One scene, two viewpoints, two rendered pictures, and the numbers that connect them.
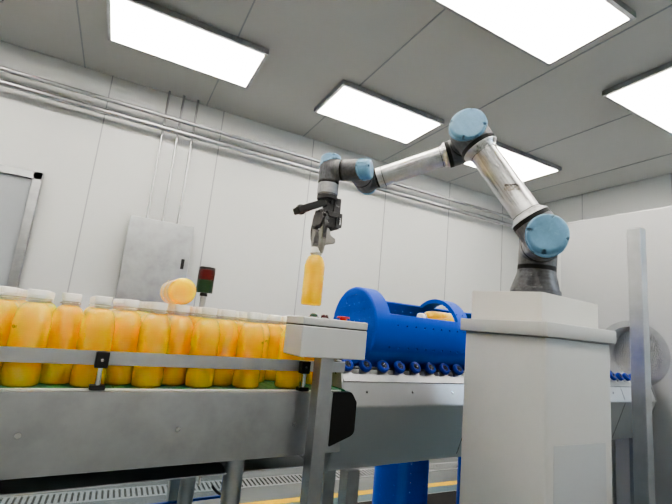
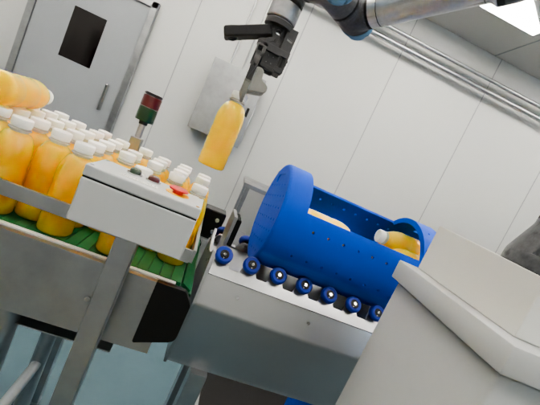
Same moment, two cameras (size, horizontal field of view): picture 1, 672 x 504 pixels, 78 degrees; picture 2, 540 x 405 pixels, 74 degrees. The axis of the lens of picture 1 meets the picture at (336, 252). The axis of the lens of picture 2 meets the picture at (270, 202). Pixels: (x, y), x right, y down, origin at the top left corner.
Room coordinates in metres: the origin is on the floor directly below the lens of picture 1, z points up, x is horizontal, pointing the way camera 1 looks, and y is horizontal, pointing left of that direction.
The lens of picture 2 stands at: (0.62, -0.40, 1.23)
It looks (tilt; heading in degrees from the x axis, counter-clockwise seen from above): 7 degrees down; 19
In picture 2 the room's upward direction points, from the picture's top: 24 degrees clockwise
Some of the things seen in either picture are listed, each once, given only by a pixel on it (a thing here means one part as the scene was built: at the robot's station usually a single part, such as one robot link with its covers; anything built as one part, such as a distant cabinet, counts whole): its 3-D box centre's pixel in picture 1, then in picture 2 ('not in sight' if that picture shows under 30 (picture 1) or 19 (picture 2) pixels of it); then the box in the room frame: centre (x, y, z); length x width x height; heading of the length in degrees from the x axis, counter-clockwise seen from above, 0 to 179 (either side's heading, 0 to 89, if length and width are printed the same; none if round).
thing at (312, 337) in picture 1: (326, 337); (141, 207); (1.15, 0.00, 1.05); 0.20 x 0.10 x 0.10; 121
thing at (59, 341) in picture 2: not in sight; (83, 276); (1.61, 0.49, 0.55); 0.04 x 0.04 x 1.10; 31
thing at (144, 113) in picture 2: (204, 286); (146, 114); (1.61, 0.49, 1.18); 0.06 x 0.06 x 0.05
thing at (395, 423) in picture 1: (517, 406); (490, 398); (2.04, -0.92, 0.79); 2.17 x 0.29 x 0.34; 121
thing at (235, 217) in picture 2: not in sight; (229, 234); (1.50, -0.02, 0.99); 0.10 x 0.02 x 0.12; 31
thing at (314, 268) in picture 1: (313, 278); (223, 132); (1.42, 0.07, 1.24); 0.07 x 0.07 x 0.19
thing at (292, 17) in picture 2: (327, 191); (283, 15); (1.43, 0.05, 1.56); 0.08 x 0.08 x 0.05
